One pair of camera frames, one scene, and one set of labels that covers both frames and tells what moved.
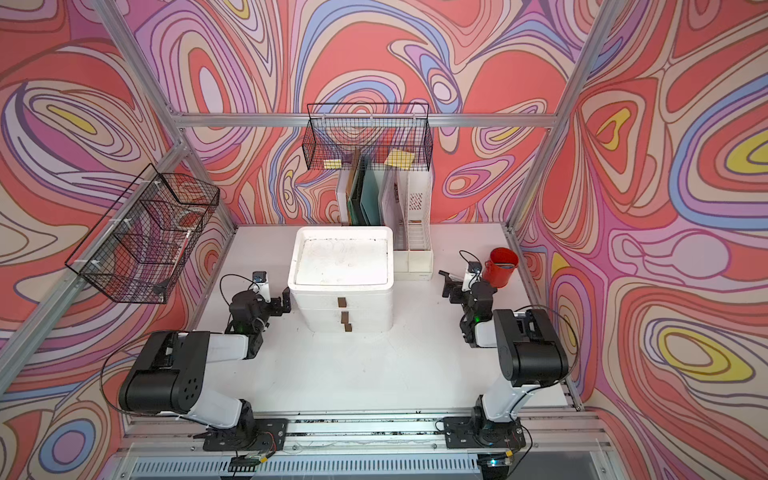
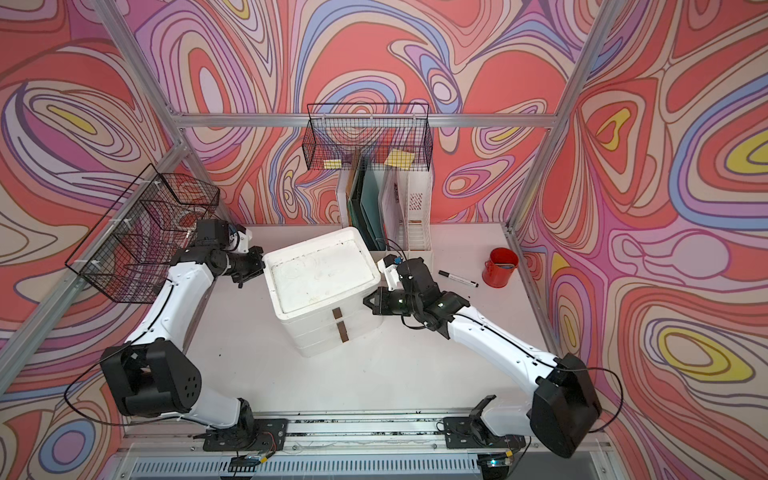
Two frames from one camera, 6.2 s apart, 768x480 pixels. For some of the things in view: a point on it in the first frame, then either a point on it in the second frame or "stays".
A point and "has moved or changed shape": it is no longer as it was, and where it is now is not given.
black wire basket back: x=368 y=137 stays
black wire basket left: x=134 y=253 stays
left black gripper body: x=271 y=309 -> x=244 y=266
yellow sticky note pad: x=400 y=158 stays
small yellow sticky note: x=332 y=163 stays
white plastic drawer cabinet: x=342 y=277 has moved or changed shape
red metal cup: x=498 y=269 stays
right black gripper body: x=458 y=296 -> x=395 y=302
